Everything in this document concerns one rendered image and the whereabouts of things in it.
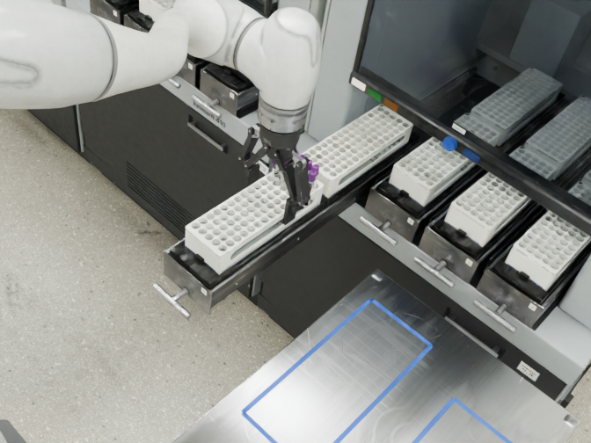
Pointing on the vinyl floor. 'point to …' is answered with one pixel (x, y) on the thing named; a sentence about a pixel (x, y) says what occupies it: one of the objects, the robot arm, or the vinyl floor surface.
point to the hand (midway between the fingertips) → (270, 199)
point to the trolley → (383, 384)
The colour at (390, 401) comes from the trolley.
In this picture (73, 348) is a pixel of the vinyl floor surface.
